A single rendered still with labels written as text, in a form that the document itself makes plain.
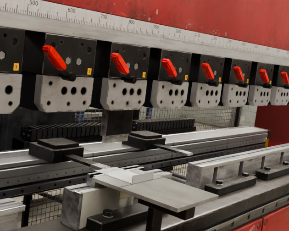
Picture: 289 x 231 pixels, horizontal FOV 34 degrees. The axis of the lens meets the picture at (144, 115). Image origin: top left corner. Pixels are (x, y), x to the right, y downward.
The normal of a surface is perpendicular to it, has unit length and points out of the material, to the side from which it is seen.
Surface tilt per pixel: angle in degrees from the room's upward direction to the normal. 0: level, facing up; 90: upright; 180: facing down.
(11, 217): 90
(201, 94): 90
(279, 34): 90
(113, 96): 90
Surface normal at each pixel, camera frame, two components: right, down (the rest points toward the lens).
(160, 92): 0.77, 0.18
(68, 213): -0.62, 0.03
